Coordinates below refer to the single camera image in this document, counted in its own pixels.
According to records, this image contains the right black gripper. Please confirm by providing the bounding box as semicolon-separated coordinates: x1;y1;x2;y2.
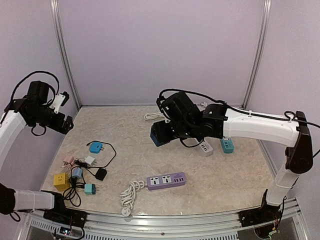
151;119;196;143

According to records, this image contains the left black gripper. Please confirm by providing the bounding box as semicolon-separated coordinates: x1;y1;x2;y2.
30;105;74;134

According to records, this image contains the black charger with cable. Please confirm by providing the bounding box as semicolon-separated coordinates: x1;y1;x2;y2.
74;140;117;181

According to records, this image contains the teal charger with cable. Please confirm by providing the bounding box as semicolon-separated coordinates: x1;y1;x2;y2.
62;177;97;208

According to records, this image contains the purple power strip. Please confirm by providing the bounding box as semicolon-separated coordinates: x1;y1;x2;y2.
119;172;187;217

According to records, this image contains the blue cube socket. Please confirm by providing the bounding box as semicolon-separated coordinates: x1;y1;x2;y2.
150;126;163;147

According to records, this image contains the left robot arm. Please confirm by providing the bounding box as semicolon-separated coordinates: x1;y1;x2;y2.
0;81;74;223

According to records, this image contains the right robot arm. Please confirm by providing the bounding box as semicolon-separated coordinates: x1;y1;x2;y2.
150;88;316;222

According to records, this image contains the pink charger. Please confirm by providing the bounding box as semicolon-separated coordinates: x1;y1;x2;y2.
61;155;75;169

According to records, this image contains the light blue flat charger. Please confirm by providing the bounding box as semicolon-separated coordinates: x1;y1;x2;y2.
89;141;104;154

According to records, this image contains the white power strip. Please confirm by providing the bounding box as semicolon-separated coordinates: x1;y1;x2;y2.
143;111;214;157

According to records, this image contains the pale blue round charger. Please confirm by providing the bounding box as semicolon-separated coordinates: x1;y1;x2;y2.
71;167;83;179

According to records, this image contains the yellow cube socket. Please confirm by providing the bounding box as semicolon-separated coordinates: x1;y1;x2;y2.
53;172;71;192

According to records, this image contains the teal power strip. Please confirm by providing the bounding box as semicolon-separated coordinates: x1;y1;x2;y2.
198;101;235;155

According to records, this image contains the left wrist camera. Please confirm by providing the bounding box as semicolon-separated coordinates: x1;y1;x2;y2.
49;91;70;114

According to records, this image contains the white wall charger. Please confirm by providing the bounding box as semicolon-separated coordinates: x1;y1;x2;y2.
84;155;97;167

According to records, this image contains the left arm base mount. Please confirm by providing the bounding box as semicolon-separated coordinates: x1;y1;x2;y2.
43;208;88;228

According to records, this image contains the front aluminium rail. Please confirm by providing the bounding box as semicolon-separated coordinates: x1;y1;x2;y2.
23;197;308;240

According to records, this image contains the left aluminium frame post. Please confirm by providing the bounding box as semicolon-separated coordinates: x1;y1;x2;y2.
50;0;82;110

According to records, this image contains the aluminium frame post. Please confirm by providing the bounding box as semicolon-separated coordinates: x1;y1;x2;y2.
241;0;272;109
50;0;82;110

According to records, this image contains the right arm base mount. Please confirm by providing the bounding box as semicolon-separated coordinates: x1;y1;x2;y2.
238;207;281;228

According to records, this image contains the right aluminium frame post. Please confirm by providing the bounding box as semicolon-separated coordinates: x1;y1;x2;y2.
241;0;272;109

